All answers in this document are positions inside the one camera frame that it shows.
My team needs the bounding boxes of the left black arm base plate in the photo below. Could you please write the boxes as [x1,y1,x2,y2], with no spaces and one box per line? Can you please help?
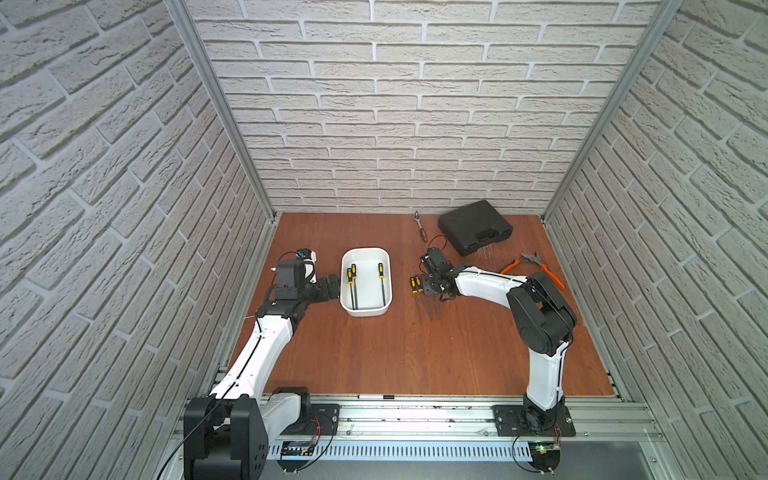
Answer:
[282,404,340,437]

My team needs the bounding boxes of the left controller board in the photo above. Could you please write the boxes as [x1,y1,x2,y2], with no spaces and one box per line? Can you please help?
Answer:
[277,440,321,473]

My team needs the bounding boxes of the white plastic storage box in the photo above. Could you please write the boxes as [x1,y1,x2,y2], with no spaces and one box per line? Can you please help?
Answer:
[340,247,393,318]

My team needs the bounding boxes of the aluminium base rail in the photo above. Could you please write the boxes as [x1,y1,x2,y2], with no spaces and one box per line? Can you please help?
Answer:
[266,395,665,468]

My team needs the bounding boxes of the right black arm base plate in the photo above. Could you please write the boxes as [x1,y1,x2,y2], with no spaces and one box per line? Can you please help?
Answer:
[492,405,576,438]

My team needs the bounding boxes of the black plastic tool case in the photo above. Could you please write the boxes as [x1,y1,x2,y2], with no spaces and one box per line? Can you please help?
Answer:
[438,200,513,256]

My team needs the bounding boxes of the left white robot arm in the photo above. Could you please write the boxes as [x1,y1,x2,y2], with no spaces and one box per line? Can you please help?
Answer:
[175,249,341,479]

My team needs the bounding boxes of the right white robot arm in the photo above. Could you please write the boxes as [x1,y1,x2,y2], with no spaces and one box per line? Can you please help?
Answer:
[420,248,577,435]

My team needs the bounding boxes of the controller board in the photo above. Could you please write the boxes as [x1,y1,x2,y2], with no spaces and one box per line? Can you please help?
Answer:
[529,443,561,474]
[277,440,321,473]

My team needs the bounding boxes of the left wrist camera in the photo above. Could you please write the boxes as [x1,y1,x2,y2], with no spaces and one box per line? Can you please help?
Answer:
[296,248,317,283]

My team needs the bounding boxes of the right controller board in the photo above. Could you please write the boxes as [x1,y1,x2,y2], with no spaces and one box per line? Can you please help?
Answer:
[529,443,561,474]

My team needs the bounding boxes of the orange handled pliers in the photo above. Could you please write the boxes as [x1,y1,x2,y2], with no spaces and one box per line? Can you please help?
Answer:
[500,253,566,291]

